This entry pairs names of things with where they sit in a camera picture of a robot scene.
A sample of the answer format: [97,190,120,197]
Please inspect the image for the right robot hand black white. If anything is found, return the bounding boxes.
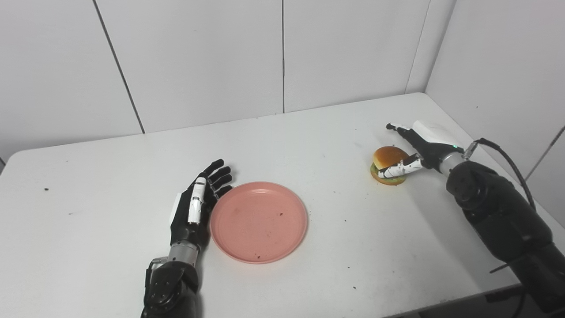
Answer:
[378,120,465,179]

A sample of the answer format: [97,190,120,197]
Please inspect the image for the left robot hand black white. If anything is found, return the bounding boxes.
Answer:
[170,159,233,253]

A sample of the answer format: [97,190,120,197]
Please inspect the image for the toy hamburger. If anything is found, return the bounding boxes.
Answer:
[370,146,411,186]

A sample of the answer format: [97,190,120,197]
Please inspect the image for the pink round plate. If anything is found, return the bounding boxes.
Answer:
[210,181,309,265]

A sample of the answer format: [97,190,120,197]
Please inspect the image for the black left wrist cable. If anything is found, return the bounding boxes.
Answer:
[142,261,168,310]

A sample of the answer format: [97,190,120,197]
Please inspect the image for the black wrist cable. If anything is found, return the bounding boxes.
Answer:
[463,138,537,212]
[142,261,168,310]

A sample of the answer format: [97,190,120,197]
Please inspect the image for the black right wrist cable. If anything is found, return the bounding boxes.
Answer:
[463,138,537,212]

